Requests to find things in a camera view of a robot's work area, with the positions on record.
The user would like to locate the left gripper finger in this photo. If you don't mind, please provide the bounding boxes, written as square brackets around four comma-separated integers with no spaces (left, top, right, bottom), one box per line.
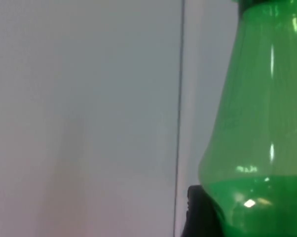
[180,185,227,237]

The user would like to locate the green plastic bottle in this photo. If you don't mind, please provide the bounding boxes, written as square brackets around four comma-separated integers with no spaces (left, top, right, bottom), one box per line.
[197,0,297,237]

